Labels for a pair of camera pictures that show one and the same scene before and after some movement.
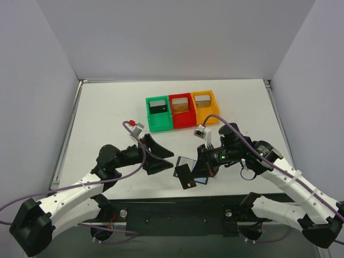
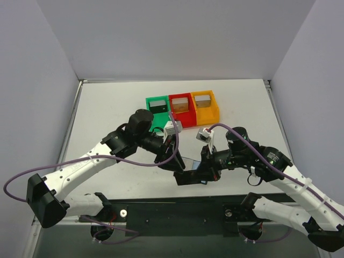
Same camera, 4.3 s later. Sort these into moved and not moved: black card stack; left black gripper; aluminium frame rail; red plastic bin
Moved: left black gripper
Not moved: aluminium frame rail; black card stack; red plastic bin
